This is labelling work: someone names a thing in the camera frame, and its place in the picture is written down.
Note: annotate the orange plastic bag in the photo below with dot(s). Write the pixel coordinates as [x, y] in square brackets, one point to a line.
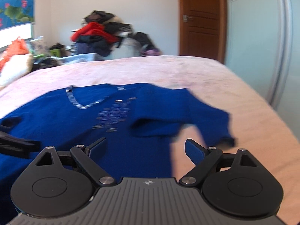
[17, 47]

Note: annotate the brown wooden door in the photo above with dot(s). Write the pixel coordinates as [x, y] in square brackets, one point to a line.
[206, 35]

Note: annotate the lotus print roller blind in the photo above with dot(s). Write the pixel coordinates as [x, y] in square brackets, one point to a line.
[16, 12]

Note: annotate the pile of dark clothes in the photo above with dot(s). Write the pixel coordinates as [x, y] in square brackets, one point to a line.
[129, 44]

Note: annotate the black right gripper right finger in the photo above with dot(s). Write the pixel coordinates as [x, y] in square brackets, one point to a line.
[235, 184]

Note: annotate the floral patterned pillow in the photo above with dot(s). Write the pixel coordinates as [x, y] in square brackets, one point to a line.
[38, 46]

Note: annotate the white quilted pillow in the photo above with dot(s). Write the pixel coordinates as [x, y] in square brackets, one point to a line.
[17, 67]

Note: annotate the silver door handle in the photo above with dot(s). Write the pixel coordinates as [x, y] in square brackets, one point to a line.
[187, 18]

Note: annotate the pink bed blanket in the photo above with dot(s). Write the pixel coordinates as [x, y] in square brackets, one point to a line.
[254, 123]

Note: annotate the window with grey frame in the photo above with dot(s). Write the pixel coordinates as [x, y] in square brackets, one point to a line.
[24, 31]

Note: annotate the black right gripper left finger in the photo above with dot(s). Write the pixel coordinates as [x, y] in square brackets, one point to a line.
[58, 183]

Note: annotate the blue knit sweater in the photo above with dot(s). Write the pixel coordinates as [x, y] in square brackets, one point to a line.
[138, 121]

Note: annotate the green plastic item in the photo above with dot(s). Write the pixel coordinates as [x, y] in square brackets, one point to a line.
[55, 52]

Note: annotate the red garment on pile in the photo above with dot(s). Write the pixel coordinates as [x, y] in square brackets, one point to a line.
[94, 29]

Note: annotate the pale blue wardrobe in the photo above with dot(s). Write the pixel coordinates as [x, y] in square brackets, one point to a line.
[263, 50]

